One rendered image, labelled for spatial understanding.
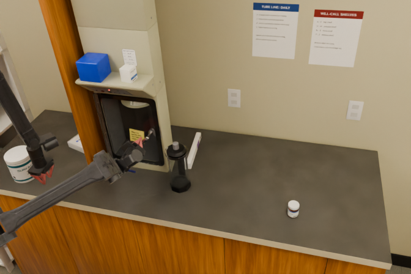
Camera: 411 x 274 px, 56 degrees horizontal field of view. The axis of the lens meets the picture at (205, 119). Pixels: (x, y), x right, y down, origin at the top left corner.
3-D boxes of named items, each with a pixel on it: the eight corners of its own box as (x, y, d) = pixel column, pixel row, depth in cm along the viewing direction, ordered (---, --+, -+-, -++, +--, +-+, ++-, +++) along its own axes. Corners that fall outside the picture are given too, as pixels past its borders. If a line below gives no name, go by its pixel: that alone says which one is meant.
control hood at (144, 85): (92, 88, 180) (87, 68, 174) (156, 95, 172) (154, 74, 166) (79, 101, 171) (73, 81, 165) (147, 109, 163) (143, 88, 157)
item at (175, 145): (174, 145, 184) (172, 134, 181) (190, 151, 181) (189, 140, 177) (162, 157, 178) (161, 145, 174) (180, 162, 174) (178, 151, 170)
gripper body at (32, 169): (54, 161, 175) (49, 148, 171) (40, 176, 167) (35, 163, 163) (41, 159, 177) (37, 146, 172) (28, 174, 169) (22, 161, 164)
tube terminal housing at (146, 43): (130, 136, 227) (104, 6, 182) (183, 142, 219) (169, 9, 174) (111, 163, 207) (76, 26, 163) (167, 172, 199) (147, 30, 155)
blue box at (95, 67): (92, 70, 173) (87, 51, 168) (111, 71, 171) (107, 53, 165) (80, 81, 165) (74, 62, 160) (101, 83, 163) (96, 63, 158)
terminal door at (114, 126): (111, 157, 204) (94, 92, 181) (164, 166, 196) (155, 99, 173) (110, 158, 203) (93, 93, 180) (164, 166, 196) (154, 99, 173)
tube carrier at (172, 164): (176, 174, 196) (172, 140, 184) (195, 180, 192) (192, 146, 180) (165, 188, 189) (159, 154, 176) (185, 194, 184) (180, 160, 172)
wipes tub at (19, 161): (24, 164, 210) (14, 143, 201) (44, 168, 207) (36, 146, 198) (8, 181, 200) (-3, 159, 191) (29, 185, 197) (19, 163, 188)
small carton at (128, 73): (127, 76, 167) (125, 63, 163) (137, 77, 165) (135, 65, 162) (121, 81, 163) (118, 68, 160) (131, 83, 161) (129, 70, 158)
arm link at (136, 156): (102, 164, 166) (112, 181, 165) (116, 153, 159) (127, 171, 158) (122, 153, 175) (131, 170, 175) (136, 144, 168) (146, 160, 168)
